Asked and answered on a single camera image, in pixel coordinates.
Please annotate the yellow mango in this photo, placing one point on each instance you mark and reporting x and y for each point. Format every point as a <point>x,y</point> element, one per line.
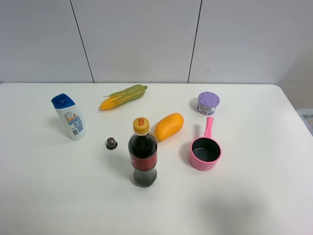
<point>168,126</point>

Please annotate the cola bottle yellow cap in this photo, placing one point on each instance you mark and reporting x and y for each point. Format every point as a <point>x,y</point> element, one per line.
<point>142,148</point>

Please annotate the yellow green corn cob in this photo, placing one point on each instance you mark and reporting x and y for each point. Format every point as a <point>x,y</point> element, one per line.
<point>122,97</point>

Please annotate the brown coffee capsule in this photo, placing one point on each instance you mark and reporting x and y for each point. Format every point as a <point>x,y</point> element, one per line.
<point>111,143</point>

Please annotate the purple lid round container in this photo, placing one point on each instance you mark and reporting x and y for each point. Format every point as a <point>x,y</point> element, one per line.
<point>207,103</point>

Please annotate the pink saucepan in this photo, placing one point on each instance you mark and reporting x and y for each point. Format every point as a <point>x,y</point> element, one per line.
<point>205,151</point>

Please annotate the white blue shampoo bottle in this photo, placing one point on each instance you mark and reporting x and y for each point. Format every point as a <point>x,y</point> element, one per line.
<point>70,115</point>

